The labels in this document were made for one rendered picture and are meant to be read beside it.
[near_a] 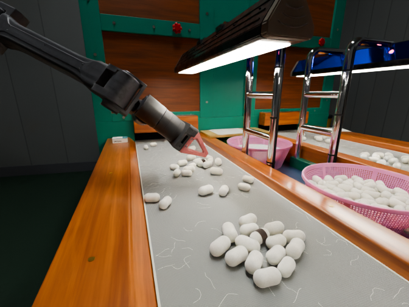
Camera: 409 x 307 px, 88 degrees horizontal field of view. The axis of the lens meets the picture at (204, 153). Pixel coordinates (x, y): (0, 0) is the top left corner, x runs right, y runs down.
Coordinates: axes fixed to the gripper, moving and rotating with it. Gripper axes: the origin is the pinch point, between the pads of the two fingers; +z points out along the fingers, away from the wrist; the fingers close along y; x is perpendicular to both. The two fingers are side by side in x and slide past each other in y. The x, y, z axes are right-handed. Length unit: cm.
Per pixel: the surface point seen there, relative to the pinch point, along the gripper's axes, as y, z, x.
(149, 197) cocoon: -8.3, -7.5, 14.4
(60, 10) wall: 241, -126, -24
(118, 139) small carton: 42.5, -15.4, 17.6
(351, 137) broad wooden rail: 22, 65, -49
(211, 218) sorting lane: -17.8, 1.5, 8.8
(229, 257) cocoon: -29.4, -0.9, 8.6
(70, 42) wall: 240, -102, -5
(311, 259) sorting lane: -31.7, 9.1, 2.3
